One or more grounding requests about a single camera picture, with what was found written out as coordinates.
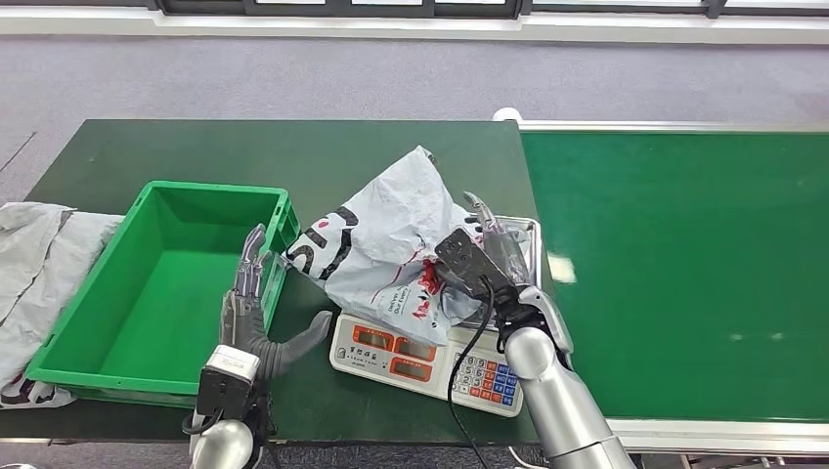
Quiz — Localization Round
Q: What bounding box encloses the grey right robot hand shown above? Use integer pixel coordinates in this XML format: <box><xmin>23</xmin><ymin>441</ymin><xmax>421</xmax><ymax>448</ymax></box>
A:
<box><xmin>461</xmin><ymin>191</ymin><xmax>540</xmax><ymax>290</ymax></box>

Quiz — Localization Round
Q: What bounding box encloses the white electronic scale steel pan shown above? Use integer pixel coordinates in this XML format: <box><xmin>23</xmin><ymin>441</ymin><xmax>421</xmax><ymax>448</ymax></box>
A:
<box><xmin>328</xmin><ymin>215</ymin><xmax>544</xmax><ymax>419</ymax></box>

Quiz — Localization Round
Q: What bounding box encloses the white window sill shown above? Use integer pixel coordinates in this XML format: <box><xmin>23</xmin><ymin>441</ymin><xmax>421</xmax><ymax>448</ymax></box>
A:
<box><xmin>0</xmin><ymin>7</ymin><xmax>829</xmax><ymax>46</ymax></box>

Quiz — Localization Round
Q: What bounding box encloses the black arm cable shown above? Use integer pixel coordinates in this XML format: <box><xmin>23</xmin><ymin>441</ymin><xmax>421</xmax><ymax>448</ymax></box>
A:
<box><xmin>446</xmin><ymin>276</ymin><xmax>498</xmax><ymax>469</ymax></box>

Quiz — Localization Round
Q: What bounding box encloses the green conveyor belt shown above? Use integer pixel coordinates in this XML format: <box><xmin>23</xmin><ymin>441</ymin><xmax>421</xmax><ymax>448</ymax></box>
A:
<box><xmin>520</xmin><ymin>131</ymin><xmax>829</xmax><ymax>423</ymax></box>

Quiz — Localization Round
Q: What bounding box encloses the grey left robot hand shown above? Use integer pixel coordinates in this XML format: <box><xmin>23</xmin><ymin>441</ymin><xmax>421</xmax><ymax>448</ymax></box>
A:
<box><xmin>218</xmin><ymin>223</ymin><xmax>334</xmax><ymax>381</ymax></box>

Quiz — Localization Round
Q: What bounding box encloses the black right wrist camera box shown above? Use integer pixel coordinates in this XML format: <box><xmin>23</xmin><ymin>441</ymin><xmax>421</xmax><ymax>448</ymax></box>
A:
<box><xmin>433</xmin><ymin>227</ymin><xmax>518</xmax><ymax>304</ymax></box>

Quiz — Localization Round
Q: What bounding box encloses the white floor cable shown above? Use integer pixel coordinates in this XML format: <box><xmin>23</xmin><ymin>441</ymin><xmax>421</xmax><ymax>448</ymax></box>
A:
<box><xmin>506</xmin><ymin>447</ymin><xmax>542</xmax><ymax>469</ymax></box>

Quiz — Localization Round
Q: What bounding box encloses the light grey poly mailer bag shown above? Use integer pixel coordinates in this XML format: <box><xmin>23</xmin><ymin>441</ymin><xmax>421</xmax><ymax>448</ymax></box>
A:
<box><xmin>0</xmin><ymin>201</ymin><xmax>77</xmax><ymax>325</ymax></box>

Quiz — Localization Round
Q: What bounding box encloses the grey printed poly mailer parcel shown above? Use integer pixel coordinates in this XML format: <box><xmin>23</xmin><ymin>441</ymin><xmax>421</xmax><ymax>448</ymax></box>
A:
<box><xmin>284</xmin><ymin>145</ymin><xmax>497</xmax><ymax>348</ymax></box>

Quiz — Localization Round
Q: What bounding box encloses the green plastic crate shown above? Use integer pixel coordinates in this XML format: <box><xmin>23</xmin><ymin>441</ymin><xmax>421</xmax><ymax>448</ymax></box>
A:
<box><xmin>25</xmin><ymin>180</ymin><xmax>303</xmax><ymax>409</ymax></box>

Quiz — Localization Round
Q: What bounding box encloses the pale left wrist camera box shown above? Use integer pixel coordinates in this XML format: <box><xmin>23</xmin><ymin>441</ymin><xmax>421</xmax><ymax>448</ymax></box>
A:
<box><xmin>195</xmin><ymin>344</ymin><xmax>262</xmax><ymax>423</ymax></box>

